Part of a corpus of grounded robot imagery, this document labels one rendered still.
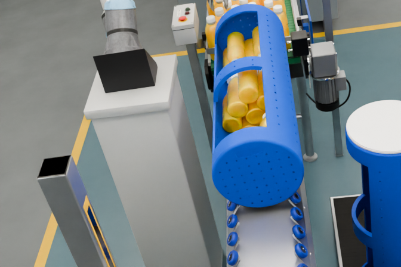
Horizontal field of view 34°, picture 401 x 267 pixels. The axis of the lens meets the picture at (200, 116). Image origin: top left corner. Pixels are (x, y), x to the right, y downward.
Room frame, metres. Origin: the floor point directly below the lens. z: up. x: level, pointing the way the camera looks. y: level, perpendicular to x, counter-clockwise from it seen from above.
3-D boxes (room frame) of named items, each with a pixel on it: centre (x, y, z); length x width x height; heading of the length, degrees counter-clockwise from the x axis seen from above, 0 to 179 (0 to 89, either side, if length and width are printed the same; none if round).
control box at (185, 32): (2.66, -0.03, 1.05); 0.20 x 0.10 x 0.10; 170
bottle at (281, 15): (2.50, -0.43, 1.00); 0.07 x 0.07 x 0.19
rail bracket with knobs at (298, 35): (2.41, -0.49, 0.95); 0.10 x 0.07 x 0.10; 80
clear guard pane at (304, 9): (2.98, -0.66, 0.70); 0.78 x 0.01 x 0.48; 170
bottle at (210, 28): (2.55, -0.14, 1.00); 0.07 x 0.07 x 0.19
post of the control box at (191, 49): (2.66, -0.03, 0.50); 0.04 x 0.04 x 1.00; 80
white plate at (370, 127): (1.66, -0.60, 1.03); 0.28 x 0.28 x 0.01
